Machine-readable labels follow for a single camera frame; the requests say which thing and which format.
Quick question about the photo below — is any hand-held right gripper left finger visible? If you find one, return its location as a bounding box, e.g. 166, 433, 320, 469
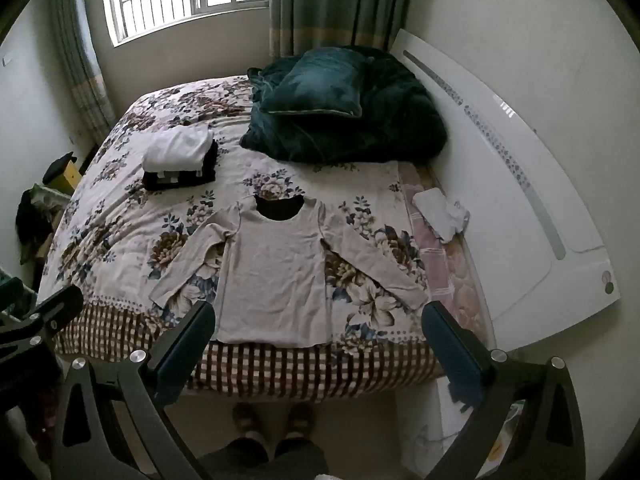
51, 301, 217, 480

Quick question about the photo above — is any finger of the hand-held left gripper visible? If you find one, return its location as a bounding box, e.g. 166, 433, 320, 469
0, 285, 85, 361

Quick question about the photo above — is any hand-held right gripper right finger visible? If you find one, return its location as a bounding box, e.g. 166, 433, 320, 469
421, 301, 586, 480

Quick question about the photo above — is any beige long-sleeve shirt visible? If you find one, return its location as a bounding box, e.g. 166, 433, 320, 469
150, 195, 429, 347

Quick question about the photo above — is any dark clothes pile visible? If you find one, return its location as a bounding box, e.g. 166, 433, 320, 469
15, 185, 56, 266

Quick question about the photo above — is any pink mattress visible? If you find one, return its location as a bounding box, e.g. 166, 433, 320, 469
397, 161, 493, 346

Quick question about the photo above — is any white box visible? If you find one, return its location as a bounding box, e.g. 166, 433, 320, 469
395, 375, 526, 480

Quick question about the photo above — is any person's slipper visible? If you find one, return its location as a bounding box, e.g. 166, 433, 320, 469
231, 401, 262, 443
284, 401, 316, 442

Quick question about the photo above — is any floral bed sheet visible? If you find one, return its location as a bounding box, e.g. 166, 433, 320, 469
37, 76, 446, 401

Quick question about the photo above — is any small white cloth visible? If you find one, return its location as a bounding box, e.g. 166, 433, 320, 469
412, 189, 471, 242

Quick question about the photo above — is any yellow box with black item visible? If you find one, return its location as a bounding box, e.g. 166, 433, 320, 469
42, 152, 82, 193

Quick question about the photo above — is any folded black garment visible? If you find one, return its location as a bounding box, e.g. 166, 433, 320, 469
143, 141, 219, 192

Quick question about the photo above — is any white headboard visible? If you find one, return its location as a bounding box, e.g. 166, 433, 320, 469
390, 29, 621, 353

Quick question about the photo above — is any folded white garment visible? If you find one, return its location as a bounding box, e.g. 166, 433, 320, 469
142, 125, 215, 176

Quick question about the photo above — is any dark green blanket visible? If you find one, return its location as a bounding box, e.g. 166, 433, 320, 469
240, 45, 448, 164

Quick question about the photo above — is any green curtain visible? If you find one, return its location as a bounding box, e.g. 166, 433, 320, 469
47, 0, 118, 141
269, 0, 416, 58

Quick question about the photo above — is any dark green pillow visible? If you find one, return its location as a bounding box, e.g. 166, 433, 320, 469
260, 51, 373, 119

